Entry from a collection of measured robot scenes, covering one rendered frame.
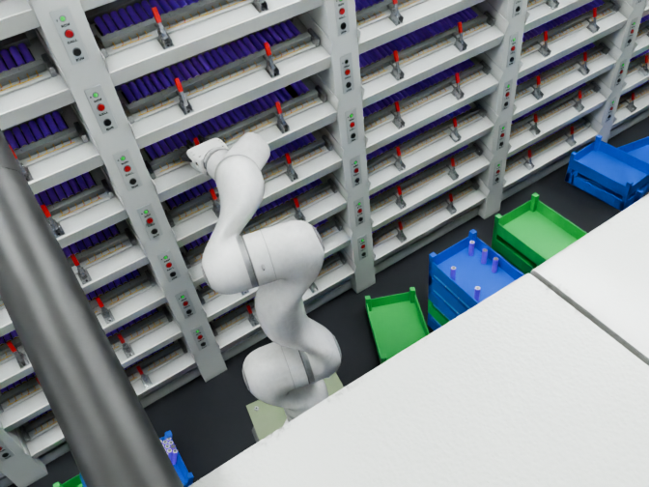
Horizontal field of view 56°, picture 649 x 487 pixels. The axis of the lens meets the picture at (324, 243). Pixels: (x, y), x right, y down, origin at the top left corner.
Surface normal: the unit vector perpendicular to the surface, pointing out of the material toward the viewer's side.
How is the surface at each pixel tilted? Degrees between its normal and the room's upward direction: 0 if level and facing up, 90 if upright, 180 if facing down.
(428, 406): 0
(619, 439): 0
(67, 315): 33
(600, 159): 0
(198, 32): 19
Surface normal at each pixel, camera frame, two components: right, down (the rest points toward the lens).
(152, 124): 0.07, -0.48
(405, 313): -0.11, -0.70
